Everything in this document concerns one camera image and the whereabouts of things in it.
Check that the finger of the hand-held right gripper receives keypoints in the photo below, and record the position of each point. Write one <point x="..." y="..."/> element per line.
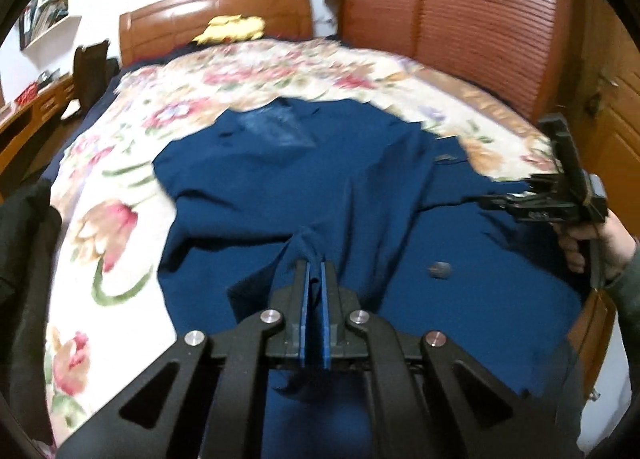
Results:
<point x="500" y="202"/>

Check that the white wall shelf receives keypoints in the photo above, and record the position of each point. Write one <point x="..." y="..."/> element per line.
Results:
<point x="50" y="4"/>

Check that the black garment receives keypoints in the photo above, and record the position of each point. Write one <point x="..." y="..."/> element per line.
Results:
<point x="25" y="289"/>

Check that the wooden door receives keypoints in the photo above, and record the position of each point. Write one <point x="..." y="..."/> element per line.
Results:
<point x="615" y="139"/>

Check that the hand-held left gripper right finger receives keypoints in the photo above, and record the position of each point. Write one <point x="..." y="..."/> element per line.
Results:
<point x="327" y="314"/>

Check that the floral blanket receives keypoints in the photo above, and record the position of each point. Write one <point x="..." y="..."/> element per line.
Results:
<point x="125" y="179"/>

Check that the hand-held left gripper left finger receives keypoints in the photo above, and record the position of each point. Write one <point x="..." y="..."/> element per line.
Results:
<point x="304" y="314"/>

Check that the navy blue suit jacket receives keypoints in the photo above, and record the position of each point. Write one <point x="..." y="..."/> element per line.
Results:
<point x="400" y="219"/>

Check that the wooden desk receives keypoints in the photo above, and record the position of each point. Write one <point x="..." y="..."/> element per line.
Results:
<point x="25" y="129"/>

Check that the yellow plush toy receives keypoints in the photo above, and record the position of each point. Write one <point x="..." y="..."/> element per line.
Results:
<point x="232" y="29"/>

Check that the wooden bed headboard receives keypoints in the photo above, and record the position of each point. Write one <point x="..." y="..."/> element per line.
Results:
<point x="165" y="24"/>

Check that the wooden louvered wardrobe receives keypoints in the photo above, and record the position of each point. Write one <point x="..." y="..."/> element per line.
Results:
<point x="450" y="4"/>

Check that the person's right hand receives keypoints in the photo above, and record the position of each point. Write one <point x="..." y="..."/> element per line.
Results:
<point x="577" y="244"/>

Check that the red basket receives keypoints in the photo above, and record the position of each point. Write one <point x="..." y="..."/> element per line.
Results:
<point x="26" y="94"/>

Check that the dark office chair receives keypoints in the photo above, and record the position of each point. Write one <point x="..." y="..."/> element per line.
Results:
<point x="90" y="74"/>

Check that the person's right forearm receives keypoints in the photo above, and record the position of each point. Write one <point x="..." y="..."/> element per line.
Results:
<point x="627" y="279"/>

